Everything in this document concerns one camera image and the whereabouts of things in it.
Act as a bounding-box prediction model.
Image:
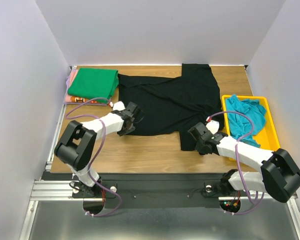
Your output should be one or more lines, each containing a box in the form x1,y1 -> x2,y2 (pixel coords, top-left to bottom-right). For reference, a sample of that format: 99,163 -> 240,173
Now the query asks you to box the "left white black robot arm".
54,101 -> 142,197

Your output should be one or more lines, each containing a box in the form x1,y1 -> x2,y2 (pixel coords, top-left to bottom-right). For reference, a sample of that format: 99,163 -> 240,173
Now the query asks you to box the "yellow plastic tray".
221,94 -> 281,151

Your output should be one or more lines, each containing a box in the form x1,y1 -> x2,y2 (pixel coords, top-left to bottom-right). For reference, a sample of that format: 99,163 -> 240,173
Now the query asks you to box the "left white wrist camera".
109,101 -> 126,111

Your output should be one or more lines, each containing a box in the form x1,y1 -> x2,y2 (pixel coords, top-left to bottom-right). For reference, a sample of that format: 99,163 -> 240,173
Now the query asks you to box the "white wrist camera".
205,117 -> 220,135
109,101 -> 126,111

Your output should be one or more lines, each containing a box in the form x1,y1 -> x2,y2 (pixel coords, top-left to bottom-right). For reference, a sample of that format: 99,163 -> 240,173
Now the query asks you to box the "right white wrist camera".
205,117 -> 220,135

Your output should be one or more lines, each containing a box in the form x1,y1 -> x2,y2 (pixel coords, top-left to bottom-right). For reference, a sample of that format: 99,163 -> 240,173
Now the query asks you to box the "aluminium extrusion rail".
31,180 -> 298,203

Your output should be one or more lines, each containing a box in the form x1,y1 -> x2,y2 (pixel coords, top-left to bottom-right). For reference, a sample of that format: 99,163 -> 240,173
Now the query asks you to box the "black polo shirt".
118,64 -> 222,151

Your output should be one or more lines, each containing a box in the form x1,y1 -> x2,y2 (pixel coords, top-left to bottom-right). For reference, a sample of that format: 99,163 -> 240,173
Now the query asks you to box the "folded lilac t shirt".
65,72 -> 72,88

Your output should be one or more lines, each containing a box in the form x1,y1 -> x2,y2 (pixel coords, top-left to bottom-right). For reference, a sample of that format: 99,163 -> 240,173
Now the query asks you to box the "folded pink t shirt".
70,69 -> 78,81

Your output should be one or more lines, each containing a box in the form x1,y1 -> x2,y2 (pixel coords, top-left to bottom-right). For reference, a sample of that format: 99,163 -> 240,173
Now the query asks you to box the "crumpled teal t shirt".
225,94 -> 267,148

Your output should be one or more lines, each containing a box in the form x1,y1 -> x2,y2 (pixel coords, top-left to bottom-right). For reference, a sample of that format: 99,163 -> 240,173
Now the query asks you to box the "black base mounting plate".
69,173 -> 245,213

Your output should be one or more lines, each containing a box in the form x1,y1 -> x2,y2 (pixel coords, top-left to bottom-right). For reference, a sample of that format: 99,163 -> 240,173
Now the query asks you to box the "folded orange patterned t shirt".
64,94 -> 103,105

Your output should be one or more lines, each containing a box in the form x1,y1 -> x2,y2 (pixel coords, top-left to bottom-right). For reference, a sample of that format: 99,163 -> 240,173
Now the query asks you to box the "folded green t shirt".
67,68 -> 119,100

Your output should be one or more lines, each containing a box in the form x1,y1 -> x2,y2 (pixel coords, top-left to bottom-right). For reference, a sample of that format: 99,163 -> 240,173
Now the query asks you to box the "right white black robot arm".
188,122 -> 300,203

